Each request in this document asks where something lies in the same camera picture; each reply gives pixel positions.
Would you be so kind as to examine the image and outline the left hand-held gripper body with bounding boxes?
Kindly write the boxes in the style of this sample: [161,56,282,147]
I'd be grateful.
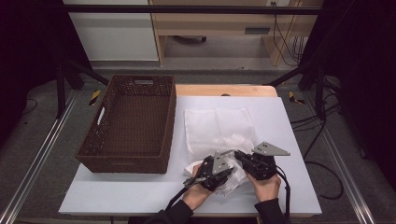
[183,151,234,191]

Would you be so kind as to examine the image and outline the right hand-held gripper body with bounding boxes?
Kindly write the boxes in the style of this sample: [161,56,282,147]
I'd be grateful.
[246,141,291,181]

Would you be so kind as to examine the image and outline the white cloth garment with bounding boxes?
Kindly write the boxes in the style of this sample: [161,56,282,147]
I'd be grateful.
[184,133,255,180]

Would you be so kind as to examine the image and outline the brown wicker basket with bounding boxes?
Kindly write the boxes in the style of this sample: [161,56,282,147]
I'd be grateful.
[75,74,177,175]

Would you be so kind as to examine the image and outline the person's right hand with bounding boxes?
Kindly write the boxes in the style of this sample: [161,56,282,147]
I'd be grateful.
[247,172,282,203]

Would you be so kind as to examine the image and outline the person's left hand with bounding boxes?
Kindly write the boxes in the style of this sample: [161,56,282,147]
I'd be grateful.
[181,164,215,211]

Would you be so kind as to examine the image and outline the light wooden table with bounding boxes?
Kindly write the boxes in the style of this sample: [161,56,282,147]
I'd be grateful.
[176,84,278,98]

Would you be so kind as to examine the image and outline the yellow black tape marker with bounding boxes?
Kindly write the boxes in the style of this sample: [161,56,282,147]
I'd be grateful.
[89,90,102,106]
[288,91,306,105]

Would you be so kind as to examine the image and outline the black metal stand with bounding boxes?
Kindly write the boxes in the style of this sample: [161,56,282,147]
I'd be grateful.
[55,59,110,119]
[264,60,328,121]

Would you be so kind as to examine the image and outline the wooden desk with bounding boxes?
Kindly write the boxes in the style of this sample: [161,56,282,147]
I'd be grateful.
[148,0,325,67]

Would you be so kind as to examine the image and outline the black curtain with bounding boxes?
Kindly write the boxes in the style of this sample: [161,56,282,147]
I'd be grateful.
[0,0,92,147]
[300,0,396,190]

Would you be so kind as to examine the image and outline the black horizontal bar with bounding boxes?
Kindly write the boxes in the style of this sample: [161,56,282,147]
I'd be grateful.
[62,4,325,16]

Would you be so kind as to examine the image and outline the white cabinet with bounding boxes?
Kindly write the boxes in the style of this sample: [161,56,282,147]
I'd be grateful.
[64,0,160,62]

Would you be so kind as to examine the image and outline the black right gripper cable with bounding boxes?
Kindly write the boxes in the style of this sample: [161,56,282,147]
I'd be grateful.
[275,166,292,218]

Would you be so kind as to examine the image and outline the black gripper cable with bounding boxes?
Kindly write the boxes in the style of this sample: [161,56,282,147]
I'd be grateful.
[275,166,292,218]
[166,185,191,211]

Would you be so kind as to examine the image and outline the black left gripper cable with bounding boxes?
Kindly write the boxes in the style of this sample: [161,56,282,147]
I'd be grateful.
[166,185,191,211]

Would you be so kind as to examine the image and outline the black floor cable bundle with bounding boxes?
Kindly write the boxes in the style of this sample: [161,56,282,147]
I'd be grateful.
[290,92,342,132]

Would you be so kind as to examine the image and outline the black looped floor cable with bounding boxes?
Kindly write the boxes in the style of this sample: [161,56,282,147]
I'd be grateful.
[303,118,345,201]

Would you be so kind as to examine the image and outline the aluminium floor rail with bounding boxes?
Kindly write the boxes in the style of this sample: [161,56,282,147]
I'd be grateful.
[0,90,78,224]
[303,91,377,224]

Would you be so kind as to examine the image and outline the hanging desk cables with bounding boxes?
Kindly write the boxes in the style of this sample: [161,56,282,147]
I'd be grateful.
[272,3,307,67]

